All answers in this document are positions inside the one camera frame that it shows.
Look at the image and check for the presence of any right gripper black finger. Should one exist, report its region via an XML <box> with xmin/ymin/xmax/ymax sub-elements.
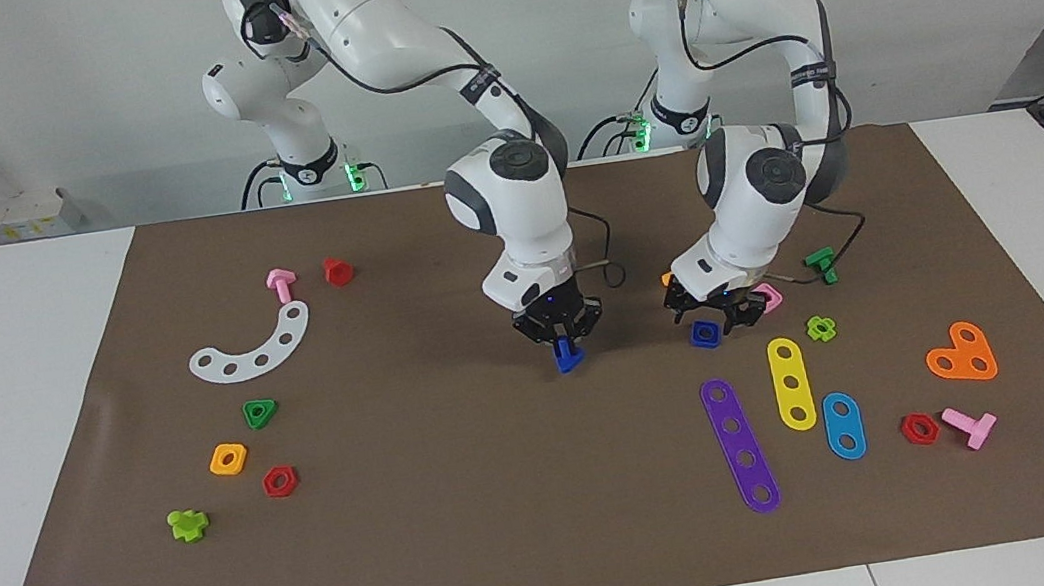
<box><xmin>514</xmin><ymin>317</ymin><xmax>562</xmax><ymax>350</ymax></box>
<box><xmin>565</xmin><ymin>295</ymin><xmax>608</xmax><ymax>343</ymax></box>

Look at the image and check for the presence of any blue square nut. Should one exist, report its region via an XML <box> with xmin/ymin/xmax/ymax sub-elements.
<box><xmin>687</xmin><ymin>317</ymin><xmax>726</xmax><ymax>352</ymax></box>

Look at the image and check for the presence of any blue triangular-head screw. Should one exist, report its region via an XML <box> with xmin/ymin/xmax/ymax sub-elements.
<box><xmin>552</xmin><ymin>333</ymin><xmax>589</xmax><ymax>377</ymax></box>

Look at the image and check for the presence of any pink square nut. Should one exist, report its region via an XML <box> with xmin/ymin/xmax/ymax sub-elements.
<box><xmin>751</xmin><ymin>281</ymin><xmax>786</xmax><ymax>316</ymax></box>

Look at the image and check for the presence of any green toy screw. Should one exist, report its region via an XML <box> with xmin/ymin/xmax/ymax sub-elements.
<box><xmin>802</xmin><ymin>245</ymin><xmax>840</xmax><ymax>289</ymax></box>

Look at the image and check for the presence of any red toy screw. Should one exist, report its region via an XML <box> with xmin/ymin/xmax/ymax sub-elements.
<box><xmin>321</xmin><ymin>254</ymin><xmax>356</xmax><ymax>290</ymax></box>

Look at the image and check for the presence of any red hexagonal nut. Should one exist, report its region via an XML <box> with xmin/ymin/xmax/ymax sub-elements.
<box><xmin>898</xmin><ymin>410</ymin><xmax>943</xmax><ymax>449</ymax></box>
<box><xmin>261</xmin><ymin>463</ymin><xmax>301</xmax><ymax>500</ymax></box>

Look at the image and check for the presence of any pink toy screw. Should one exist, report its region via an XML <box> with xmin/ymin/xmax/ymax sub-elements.
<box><xmin>940</xmin><ymin>401</ymin><xmax>1002</xmax><ymax>455</ymax></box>
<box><xmin>264</xmin><ymin>266</ymin><xmax>301</xmax><ymax>307</ymax></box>

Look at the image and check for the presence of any green triangular nut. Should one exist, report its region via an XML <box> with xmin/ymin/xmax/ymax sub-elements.
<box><xmin>241</xmin><ymin>397</ymin><xmax>281</xmax><ymax>432</ymax></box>

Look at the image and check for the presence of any orange square nut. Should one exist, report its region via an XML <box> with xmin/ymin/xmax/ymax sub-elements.
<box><xmin>206</xmin><ymin>440</ymin><xmax>251</xmax><ymax>479</ymax></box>

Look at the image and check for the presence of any lime green cross-head screw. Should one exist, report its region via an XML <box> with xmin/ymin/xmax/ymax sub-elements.
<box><xmin>166</xmin><ymin>506</ymin><xmax>212</xmax><ymax>546</ymax></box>

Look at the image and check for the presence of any yellow three-hole strip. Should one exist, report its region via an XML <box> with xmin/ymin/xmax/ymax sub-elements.
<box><xmin>765</xmin><ymin>333</ymin><xmax>820</xmax><ymax>436</ymax></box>

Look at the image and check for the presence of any purple four-hole strip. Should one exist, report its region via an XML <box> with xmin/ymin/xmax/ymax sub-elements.
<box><xmin>698</xmin><ymin>371</ymin><xmax>784</xmax><ymax>520</ymax></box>

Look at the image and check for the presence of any blue two-hole strip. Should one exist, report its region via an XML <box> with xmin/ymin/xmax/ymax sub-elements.
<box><xmin>819</xmin><ymin>389</ymin><xmax>870</xmax><ymax>464</ymax></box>

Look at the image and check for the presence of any brown table mat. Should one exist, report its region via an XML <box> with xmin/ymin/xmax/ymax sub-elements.
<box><xmin>0</xmin><ymin>103</ymin><xmax>1044</xmax><ymax>586</ymax></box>

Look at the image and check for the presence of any orange heart-shaped plate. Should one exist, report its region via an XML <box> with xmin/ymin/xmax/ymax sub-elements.
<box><xmin>921</xmin><ymin>317</ymin><xmax>1000</xmax><ymax>389</ymax></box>

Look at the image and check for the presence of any white curved perforated strip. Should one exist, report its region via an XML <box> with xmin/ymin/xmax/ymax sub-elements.
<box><xmin>182</xmin><ymin>298</ymin><xmax>319</xmax><ymax>389</ymax></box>

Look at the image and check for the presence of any white cardboard box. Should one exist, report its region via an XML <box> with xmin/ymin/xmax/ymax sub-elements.
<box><xmin>0</xmin><ymin>182</ymin><xmax>86</xmax><ymax>245</ymax></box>

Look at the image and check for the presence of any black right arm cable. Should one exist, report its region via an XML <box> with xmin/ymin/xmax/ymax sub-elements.
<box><xmin>237</xmin><ymin>0</ymin><xmax>631</xmax><ymax>334</ymax></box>

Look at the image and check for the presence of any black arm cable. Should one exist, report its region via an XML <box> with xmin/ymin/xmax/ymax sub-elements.
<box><xmin>673</xmin><ymin>0</ymin><xmax>876</xmax><ymax>299</ymax></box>
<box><xmin>237</xmin><ymin>0</ymin><xmax>631</xmax><ymax>334</ymax></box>

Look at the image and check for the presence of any black base cable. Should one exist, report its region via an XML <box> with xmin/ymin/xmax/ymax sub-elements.
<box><xmin>236</xmin><ymin>156</ymin><xmax>289</xmax><ymax>211</ymax></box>
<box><xmin>572</xmin><ymin>107</ymin><xmax>666</xmax><ymax>164</ymax></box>

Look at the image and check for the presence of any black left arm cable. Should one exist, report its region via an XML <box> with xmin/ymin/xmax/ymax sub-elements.
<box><xmin>673</xmin><ymin>0</ymin><xmax>876</xmax><ymax>299</ymax></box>

